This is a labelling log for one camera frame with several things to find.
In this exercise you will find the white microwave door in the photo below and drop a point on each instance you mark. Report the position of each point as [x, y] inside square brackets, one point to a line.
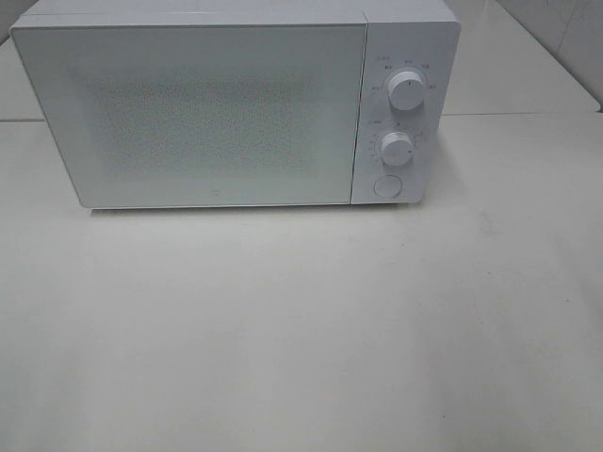
[150, 117]

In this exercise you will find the white timer knob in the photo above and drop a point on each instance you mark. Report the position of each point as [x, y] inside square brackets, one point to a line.
[397, 149]

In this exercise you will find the round door release button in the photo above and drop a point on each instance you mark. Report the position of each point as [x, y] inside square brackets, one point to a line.
[388, 187]

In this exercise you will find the white upper power knob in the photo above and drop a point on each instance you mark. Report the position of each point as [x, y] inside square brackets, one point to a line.
[406, 89]

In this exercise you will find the white microwave oven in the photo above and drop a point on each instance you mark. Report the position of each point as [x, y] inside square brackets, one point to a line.
[399, 34]

